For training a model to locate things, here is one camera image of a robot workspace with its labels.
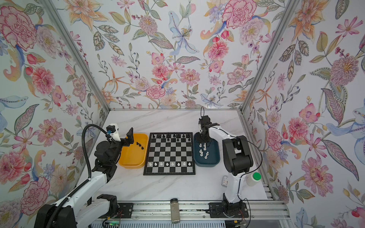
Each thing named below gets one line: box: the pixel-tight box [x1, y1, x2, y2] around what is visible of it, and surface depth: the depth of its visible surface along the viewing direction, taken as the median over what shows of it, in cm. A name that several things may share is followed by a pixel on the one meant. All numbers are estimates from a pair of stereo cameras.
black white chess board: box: [143, 132, 196, 176], surface depth 95 cm
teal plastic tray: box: [193, 132, 221, 168], surface depth 95 cm
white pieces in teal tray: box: [198, 142, 210, 160], surface depth 96 cm
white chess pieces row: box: [147, 161, 193, 167], surface depth 90 cm
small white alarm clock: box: [220, 175, 229, 188], surface depth 84 cm
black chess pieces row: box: [152, 133, 192, 142], surface depth 103 cm
